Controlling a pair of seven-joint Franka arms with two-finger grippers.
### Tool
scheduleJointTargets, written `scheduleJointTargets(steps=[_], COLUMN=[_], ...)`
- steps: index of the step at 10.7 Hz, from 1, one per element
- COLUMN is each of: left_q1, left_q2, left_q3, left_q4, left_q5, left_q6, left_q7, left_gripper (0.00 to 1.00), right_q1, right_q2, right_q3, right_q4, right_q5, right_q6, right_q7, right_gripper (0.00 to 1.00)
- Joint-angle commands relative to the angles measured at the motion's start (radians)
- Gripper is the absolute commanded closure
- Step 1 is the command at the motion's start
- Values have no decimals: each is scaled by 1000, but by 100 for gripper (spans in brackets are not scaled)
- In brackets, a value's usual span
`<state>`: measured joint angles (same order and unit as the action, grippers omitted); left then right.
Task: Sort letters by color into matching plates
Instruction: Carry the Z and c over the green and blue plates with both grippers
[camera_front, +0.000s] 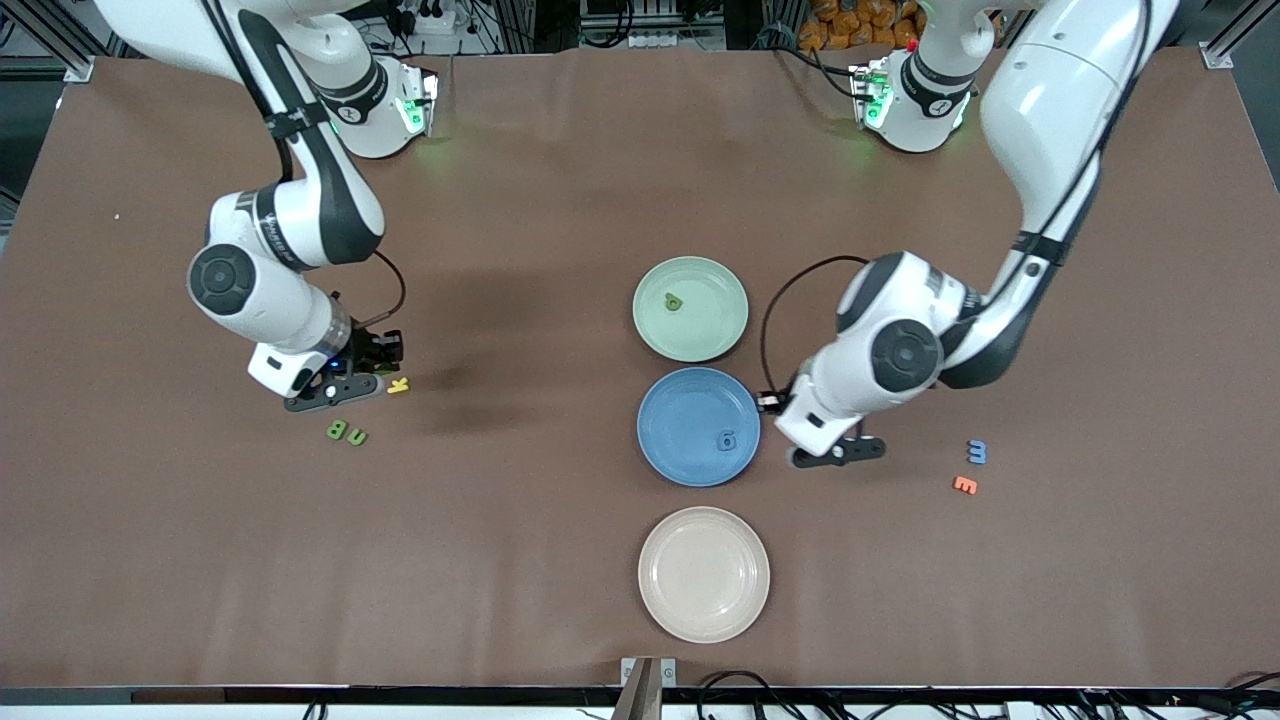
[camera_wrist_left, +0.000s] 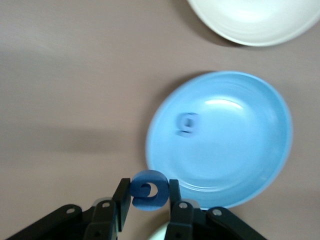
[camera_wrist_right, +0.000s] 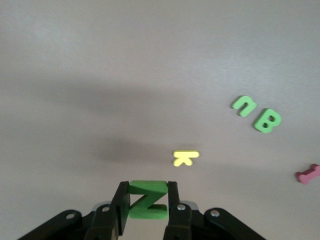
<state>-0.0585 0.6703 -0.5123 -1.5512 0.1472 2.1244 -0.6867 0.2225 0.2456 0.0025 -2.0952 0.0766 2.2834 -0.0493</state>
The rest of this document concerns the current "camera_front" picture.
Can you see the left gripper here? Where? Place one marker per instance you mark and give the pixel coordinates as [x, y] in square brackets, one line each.
[783, 400]

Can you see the metal table edge bracket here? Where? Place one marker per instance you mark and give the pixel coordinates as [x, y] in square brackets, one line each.
[648, 680]

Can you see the orange objects heap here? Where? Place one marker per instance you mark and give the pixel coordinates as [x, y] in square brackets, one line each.
[860, 25]

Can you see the green letter B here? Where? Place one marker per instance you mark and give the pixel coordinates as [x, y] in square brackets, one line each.
[336, 430]

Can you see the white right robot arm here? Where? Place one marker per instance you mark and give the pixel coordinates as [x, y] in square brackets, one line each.
[260, 290]

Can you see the blue letter g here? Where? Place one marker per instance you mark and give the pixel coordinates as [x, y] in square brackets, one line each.
[726, 441]

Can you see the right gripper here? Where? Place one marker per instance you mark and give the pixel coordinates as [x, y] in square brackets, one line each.
[370, 351]

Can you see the light green plate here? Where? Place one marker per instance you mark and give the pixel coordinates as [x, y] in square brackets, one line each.
[700, 330]

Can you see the blue letter m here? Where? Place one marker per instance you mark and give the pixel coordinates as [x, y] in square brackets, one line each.
[977, 452]

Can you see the orange letter E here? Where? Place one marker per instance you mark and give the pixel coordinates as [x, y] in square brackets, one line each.
[965, 485]

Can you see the grey metal equipment rack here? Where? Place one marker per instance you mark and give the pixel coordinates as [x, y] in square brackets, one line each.
[650, 20]

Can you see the white power strip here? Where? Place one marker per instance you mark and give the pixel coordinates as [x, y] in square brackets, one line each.
[425, 15]

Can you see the aluminium frame profile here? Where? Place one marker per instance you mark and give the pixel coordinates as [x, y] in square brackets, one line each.
[78, 68]
[1218, 55]

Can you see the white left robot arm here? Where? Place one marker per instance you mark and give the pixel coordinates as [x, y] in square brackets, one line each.
[1060, 100]

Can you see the blue plate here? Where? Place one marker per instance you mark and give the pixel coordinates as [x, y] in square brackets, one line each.
[690, 420]

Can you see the beige plate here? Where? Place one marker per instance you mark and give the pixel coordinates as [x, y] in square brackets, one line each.
[704, 575]

